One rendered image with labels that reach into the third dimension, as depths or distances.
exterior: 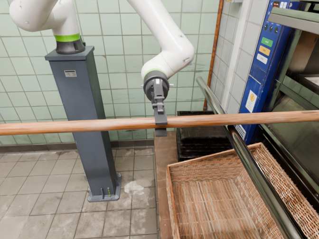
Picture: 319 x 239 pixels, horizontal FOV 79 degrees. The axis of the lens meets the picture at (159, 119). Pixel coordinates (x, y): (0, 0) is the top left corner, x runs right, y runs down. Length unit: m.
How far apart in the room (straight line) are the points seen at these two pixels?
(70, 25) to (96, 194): 1.29
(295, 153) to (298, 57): 0.38
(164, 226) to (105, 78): 1.29
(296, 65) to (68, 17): 1.04
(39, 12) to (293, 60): 1.02
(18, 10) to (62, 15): 0.18
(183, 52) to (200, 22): 0.98
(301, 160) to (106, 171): 1.23
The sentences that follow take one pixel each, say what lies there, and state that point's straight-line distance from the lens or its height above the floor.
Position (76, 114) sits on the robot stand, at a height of 0.85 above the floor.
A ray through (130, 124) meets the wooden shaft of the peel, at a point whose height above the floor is 1.20.
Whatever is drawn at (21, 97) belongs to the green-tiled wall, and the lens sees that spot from 2.17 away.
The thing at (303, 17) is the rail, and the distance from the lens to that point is 0.72.
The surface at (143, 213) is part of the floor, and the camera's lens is 1.71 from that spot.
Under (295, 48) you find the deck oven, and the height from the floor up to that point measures 1.29.
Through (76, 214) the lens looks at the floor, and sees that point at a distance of 1.82.
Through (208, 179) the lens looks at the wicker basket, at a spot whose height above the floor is 0.60.
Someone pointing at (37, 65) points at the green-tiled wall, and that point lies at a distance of 1.95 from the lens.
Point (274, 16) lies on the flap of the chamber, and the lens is 0.83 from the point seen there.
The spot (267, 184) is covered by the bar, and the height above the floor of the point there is 1.17.
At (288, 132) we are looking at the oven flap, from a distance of 0.96.
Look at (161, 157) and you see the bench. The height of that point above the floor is 0.58.
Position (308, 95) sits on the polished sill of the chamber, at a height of 1.16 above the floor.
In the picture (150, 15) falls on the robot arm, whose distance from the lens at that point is 0.79.
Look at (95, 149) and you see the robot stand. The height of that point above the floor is 0.56.
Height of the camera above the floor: 1.48
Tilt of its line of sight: 34 degrees down
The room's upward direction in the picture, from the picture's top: straight up
